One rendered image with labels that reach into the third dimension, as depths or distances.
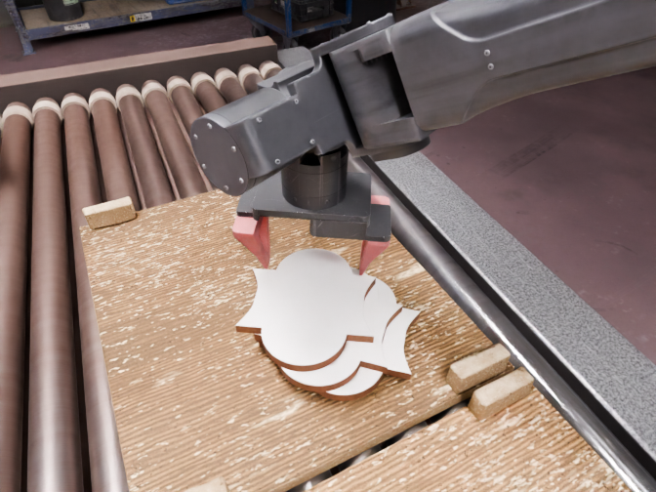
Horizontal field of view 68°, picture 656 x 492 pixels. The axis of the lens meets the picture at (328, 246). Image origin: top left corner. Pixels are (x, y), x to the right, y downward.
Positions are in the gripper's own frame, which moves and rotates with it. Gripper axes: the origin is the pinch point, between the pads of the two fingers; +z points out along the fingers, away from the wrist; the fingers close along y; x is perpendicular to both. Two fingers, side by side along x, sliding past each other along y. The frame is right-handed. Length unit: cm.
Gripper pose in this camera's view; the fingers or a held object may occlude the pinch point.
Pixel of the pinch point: (313, 262)
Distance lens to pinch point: 49.4
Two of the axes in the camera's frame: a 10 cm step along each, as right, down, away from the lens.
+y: 10.0, 0.7, -0.4
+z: -0.2, 7.3, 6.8
